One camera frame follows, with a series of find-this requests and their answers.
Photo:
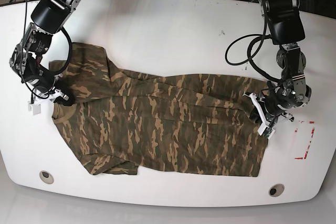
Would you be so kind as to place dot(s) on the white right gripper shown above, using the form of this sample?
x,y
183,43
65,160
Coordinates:
x,y
60,94

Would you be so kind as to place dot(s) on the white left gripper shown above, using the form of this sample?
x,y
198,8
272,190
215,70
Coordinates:
x,y
263,115

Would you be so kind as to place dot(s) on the camouflage t-shirt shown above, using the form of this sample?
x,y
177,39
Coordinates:
x,y
122,120

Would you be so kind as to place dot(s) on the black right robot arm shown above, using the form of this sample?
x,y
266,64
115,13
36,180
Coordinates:
x,y
48,18

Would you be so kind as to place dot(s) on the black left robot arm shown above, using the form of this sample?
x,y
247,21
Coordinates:
x,y
291,90

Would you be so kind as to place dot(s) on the red tape rectangle marking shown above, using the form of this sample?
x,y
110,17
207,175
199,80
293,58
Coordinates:
x,y
303,136

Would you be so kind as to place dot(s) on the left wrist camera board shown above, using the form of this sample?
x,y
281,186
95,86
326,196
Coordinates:
x,y
268,132

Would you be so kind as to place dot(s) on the right table cable grommet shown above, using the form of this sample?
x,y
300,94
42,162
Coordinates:
x,y
276,190

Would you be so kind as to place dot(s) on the table cable grommet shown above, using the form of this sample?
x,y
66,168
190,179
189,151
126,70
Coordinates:
x,y
46,177
276,190

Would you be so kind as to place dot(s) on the left table cable grommet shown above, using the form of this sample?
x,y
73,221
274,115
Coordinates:
x,y
46,177

